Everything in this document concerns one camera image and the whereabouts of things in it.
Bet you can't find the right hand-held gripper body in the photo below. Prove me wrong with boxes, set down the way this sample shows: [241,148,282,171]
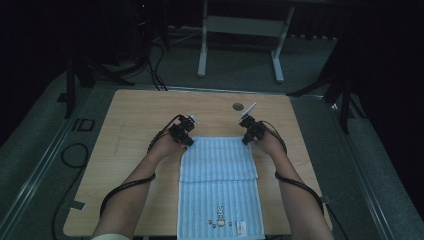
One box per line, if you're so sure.
[237,102,268,141]

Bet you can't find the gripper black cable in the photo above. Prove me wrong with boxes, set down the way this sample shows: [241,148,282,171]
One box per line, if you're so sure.
[259,120,350,240]
[99,114,184,218]

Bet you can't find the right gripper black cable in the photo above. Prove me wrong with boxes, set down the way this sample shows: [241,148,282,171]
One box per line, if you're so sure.
[259,120,350,240]

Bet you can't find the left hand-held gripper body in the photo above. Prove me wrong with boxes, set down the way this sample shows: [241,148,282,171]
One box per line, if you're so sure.
[168,113,201,140]

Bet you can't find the person's left hand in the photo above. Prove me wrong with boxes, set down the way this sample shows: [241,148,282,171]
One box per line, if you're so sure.
[146,132,188,162]

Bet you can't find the black floor cable loop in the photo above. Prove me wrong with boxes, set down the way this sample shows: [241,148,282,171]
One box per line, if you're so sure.
[50,142,91,240]

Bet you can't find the person's right hand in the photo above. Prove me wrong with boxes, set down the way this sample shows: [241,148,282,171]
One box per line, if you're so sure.
[250,130,288,160]

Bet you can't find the white metal desk frame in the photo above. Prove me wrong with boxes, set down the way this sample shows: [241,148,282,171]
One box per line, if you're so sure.
[197,0,296,84]

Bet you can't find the dark equipment with red light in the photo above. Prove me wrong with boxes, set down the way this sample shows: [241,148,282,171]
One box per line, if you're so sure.
[128,0,169,54]

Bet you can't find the white sleeve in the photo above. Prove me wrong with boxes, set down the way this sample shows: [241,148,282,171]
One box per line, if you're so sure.
[90,233,132,240]

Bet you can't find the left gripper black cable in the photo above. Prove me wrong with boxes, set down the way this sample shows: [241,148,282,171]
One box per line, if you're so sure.
[99,114,184,218]

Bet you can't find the blue striped towel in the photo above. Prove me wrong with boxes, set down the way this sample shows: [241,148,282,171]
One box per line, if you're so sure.
[176,135,267,240]

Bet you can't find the grey tape piece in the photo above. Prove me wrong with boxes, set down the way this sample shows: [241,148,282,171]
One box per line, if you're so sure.
[68,200,87,212]

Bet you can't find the black cables on floor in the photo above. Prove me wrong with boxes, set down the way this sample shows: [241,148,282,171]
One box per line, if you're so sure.
[145,41,169,92]

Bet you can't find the metal floor rail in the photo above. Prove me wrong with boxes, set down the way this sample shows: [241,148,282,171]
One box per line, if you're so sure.
[326,97,399,240]
[89,83,326,99]
[0,87,96,236]

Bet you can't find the black metal stand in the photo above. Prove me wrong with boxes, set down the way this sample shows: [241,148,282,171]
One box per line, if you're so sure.
[285,29,369,135]
[55,49,136,120]

